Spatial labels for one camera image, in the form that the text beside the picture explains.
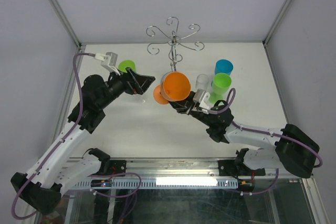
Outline chrome wine glass rack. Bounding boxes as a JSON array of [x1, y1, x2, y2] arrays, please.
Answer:
[[145, 16, 205, 72]]

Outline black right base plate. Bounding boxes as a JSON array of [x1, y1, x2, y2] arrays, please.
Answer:
[[217, 159, 266, 177]]

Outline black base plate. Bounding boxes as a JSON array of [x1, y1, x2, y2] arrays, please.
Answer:
[[217, 159, 266, 177], [98, 159, 127, 177]]

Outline aluminium mounting rail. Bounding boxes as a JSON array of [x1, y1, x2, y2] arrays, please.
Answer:
[[60, 156, 314, 183]]

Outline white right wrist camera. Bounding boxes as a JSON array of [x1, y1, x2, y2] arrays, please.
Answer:
[[193, 89, 210, 114]]

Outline clear wine glass left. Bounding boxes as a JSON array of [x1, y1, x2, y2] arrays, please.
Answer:
[[136, 94, 146, 104]]

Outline left corner frame post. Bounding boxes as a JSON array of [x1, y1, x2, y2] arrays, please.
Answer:
[[48, 0, 81, 49]]

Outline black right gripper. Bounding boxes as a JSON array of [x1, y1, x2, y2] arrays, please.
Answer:
[[161, 89, 214, 127]]

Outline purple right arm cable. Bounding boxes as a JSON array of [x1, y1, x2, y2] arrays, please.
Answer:
[[208, 88, 323, 196]]

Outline right corner frame post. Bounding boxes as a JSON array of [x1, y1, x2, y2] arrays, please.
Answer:
[[262, 0, 294, 48]]

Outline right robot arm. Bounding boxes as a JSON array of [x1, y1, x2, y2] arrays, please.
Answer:
[[170, 89, 323, 178]]

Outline blue plastic wine glass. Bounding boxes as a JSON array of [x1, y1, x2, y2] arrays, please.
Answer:
[[214, 59, 234, 76]]

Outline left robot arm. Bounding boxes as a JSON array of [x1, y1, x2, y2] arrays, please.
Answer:
[[10, 68, 155, 215]]

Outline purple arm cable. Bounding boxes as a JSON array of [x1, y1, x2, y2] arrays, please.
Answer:
[[11, 52, 96, 220], [208, 88, 323, 196]]

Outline clear flute glass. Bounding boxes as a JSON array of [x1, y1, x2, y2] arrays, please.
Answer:
[[195, 74, 209, 91]]

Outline corner frame post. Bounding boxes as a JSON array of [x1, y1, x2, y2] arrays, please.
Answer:
[[48, 0, 81, 49], [262, 0, 294, 48]]

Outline orange plastic wine glass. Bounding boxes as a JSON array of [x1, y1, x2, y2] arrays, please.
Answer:
[[153, 72, 192, 105]]

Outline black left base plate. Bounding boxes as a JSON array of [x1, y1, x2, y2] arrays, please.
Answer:
[[98, 159, 127, 177]]

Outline green wine glass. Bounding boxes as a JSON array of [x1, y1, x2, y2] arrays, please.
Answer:
[[118, 60, 136, 73], [209, 73, 232, 104]]

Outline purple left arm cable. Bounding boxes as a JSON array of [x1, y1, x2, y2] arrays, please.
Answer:
[[11, 52, 96, 220]]

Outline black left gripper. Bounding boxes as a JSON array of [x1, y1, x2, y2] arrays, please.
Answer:
[[98, 66, 154, 110]]

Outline white LED light strip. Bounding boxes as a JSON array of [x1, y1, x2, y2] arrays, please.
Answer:
[[155, 177, 218, 186]]

